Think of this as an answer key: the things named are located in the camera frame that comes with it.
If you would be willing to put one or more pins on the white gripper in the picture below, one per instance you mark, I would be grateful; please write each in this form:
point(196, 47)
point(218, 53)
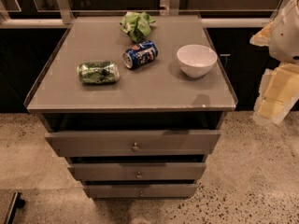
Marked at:
point(286, 36)

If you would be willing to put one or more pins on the grey top drawer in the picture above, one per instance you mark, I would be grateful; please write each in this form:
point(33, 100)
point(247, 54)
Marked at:
point(132, 143)

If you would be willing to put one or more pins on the grey drawer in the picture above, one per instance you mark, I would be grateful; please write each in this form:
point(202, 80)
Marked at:
point(137, 171)
point(140, 191)
point(132, 143)

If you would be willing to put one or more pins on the grey drawer cabinet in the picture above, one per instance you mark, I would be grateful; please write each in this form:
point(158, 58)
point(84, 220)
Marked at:
point(156, 96)

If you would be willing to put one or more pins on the grey middle drawer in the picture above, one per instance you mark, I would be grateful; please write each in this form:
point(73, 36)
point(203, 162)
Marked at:
point(137, 171)

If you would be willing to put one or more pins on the grey bottom drawer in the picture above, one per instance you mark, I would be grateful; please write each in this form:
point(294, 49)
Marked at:
point(140, 191)

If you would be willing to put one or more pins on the white bowl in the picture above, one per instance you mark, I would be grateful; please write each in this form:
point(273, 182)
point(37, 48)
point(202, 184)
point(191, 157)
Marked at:
point(196, 60)

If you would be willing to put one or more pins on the blue pepsi can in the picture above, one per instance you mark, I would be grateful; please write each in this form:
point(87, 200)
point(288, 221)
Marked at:
point(140, 54)

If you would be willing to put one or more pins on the crumpled green chip bag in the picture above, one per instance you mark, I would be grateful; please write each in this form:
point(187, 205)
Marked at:
point(136, 25)

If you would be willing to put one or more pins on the green soda can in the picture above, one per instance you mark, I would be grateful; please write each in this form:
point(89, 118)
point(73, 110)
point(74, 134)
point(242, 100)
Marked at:
point(98, 73)

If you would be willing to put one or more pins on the black wheeled base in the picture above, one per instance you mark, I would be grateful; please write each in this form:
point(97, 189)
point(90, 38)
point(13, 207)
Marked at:
point(17, 202)

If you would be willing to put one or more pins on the metal railing frame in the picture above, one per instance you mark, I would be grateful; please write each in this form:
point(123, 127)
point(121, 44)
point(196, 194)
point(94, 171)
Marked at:
point(67, 10)

